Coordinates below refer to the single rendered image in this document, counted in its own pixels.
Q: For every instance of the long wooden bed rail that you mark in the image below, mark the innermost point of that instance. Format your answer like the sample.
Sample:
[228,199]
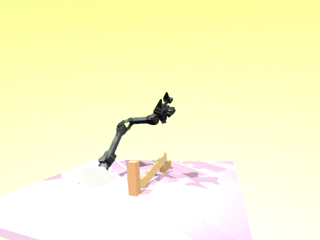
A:
[144,180]

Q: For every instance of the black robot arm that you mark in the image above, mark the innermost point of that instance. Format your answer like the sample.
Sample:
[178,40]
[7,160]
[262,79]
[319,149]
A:
[108,158]

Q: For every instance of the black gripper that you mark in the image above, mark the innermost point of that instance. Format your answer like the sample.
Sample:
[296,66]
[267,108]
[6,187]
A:
[160,107]

